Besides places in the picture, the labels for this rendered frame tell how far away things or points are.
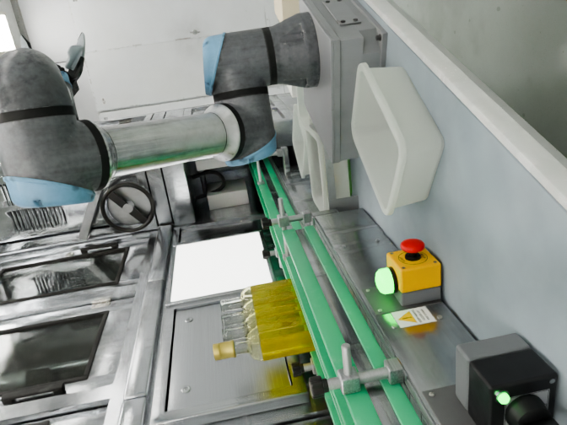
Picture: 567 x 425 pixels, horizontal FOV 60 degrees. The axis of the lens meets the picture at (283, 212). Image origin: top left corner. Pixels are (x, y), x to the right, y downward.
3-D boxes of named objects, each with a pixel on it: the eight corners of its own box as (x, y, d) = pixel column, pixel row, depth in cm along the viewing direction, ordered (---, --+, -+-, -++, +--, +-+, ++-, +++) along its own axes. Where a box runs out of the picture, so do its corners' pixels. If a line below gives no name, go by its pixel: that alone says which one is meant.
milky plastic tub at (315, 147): (340, 195, 146) (311, 199, 145) (334, 120, 137) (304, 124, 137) (358, 216, 130) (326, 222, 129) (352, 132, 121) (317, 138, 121)
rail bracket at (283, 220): (313, 250, 130) (267, 259, 129) (306, 191, 124) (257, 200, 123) (315, 255, 127) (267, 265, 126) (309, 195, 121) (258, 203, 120)
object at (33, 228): (197, 175, 274) (32, 202, 266) (184, 108, 260) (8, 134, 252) (196, 223, 210) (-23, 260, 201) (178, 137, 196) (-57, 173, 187)
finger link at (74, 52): (83, 34, 113) (63, 68, 114) (94, 40, 119) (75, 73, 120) (72, 26, 113) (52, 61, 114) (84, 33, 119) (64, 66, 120)
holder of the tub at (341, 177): (343, 211, 148) (318, 215, 147) (336, 120, 137) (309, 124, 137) (360, 234, 132) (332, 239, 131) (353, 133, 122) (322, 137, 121)
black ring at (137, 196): (160, 223, 208) (109, 232, 206) (149, 175, 200) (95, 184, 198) (159, 228, 203) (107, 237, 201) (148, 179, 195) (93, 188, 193)
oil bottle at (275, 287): (325, 290, 125) (241, 306, 123) (323, 271, 123) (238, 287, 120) (330, 302, 119) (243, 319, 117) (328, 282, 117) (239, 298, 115)
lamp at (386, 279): (389, 284, 87) (373, 287, 87) (388, 261, 85) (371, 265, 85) (398, 297, 83) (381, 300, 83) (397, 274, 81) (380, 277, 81)
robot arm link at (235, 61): (262, 20, 96) (193, 31, 95) (273, 91, 98) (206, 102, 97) (257, 32, 108) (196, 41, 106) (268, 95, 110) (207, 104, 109)
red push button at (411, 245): (396, 256, 85) (396, 239, 84) (419, 252, 85) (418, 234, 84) (406, 267, 81) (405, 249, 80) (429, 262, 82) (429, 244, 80)
